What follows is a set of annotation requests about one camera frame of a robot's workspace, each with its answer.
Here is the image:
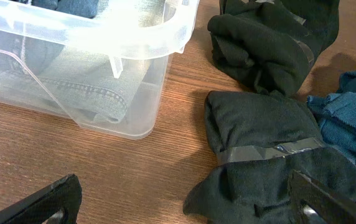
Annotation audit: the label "clear plastic storage container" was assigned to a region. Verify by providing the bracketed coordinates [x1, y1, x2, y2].
[0, 0, 200, 141]

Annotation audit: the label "black taped garment bundle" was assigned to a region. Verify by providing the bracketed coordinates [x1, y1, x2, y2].
[207, 0, 340, 96]
[183, 91, 356, 223]

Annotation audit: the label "dark blue jeans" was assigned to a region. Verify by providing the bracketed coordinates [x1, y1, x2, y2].
[12, 0, 99, 19]

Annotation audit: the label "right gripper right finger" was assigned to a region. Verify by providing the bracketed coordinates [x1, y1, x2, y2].
[288, 170, 356, 224]

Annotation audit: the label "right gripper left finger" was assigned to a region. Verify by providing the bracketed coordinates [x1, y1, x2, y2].
[0, 174, 82, 224]

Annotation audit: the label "blue taped garment bundle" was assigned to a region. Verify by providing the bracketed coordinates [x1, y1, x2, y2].
[307, 70, 356, 166]

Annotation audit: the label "light blue jeans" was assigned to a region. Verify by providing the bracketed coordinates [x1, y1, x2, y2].
[0, 0, 179, 124]

